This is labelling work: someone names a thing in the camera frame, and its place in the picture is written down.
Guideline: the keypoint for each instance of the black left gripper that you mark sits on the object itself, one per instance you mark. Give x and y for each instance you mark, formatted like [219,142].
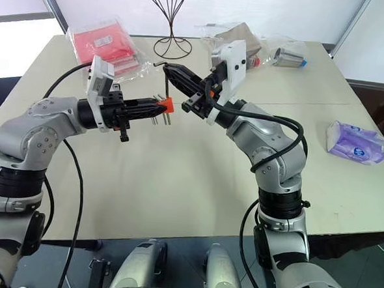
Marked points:
[113,103]

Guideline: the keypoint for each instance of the red package in clear bag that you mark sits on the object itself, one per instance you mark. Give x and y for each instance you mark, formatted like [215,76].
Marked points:
[100,43]

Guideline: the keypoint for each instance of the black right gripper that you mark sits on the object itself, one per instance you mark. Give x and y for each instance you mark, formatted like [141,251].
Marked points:
[204,99]

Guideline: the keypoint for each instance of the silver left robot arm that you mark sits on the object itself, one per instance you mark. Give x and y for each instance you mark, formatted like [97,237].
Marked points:
[43,122]

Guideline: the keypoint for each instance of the brown item in clear bag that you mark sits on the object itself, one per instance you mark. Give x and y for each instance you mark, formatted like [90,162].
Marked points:
[247,34]

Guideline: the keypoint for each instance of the black bracket under table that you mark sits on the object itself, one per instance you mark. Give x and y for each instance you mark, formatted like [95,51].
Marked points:
[101,274]

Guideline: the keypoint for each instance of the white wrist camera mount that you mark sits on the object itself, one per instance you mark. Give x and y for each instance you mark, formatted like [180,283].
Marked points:
[236,65]
[100,76]

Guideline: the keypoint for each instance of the silver rounded robot leg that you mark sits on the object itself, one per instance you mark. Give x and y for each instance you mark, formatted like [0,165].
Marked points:
[223,273]
[139,264]

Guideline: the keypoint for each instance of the long dark hex key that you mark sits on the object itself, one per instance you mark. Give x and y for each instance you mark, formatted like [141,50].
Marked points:
[166,88]

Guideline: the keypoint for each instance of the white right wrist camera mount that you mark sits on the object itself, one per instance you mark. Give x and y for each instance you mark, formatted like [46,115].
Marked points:
[236,65]

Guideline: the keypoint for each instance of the orange hex key holder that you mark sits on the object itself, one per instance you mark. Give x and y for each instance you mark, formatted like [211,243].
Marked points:
[168,105]

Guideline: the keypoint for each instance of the purple tissue pack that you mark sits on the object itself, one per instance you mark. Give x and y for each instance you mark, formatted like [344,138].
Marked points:
[355,144]

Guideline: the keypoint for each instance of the grey metal frame post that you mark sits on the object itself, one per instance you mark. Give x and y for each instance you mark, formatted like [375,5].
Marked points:
[349,28]
[52,6]

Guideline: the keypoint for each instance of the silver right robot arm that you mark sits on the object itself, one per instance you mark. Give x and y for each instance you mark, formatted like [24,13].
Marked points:
[283,254]

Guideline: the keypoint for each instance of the small red object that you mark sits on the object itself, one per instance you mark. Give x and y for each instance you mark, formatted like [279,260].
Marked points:
[255,61]

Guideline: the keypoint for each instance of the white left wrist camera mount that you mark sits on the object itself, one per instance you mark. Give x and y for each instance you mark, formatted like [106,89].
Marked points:
[100,76]

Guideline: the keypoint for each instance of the metal cylinder in clear bag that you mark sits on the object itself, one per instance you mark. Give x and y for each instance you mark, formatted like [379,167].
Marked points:
[288,57]

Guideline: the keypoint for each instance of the dark brown furniture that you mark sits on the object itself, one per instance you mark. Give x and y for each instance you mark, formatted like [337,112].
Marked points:
[383,110]

